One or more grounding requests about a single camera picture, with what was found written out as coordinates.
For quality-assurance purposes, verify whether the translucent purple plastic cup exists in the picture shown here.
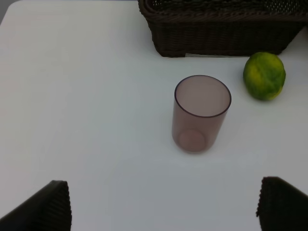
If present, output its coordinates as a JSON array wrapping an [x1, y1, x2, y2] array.
[[172, 75, 231, 153]]

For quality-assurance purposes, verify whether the green yellow mango fruit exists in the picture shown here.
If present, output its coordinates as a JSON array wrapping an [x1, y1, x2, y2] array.
[[243, 52, 286, 101]]

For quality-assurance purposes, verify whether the dark brown wicker basket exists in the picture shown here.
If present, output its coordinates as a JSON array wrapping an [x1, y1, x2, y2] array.
[[138, 0, 308, 57]]

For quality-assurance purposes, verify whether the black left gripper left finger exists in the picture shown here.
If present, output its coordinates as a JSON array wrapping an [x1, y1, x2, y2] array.
[[0, 180, 72, 231]]

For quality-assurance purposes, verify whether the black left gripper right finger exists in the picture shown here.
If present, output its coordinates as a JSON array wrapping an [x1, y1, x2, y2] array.
[[256, 177, 308, 231]]

